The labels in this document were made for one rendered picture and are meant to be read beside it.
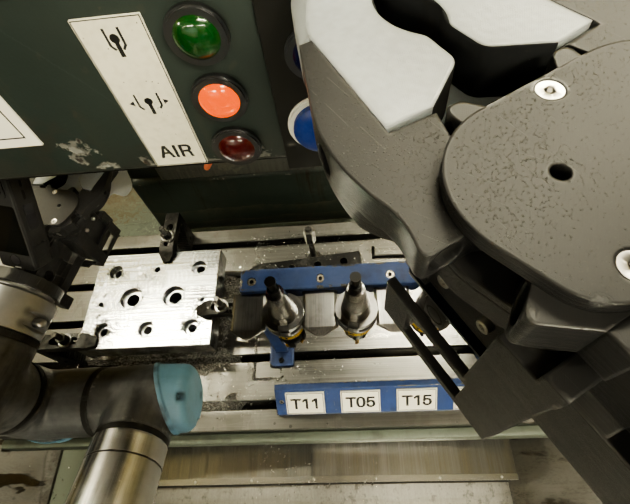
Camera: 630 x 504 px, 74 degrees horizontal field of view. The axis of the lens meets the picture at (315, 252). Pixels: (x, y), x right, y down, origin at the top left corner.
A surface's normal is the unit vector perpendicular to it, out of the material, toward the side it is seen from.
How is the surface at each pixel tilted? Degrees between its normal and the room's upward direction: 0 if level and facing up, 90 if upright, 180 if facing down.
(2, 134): 90
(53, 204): 1
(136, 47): 90
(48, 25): 90
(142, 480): 67
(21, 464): 24
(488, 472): 7
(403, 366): 0
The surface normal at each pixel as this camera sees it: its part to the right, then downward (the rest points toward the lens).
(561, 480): -0.49, -0.44
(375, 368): -0.10, -0.51
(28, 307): 0.81, -0.14
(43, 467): 0.30, -0.48
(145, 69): 0.01, 0.86
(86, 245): 0.98, 0.11
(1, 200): -0.26, 0.46
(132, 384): -0.11, -0.76
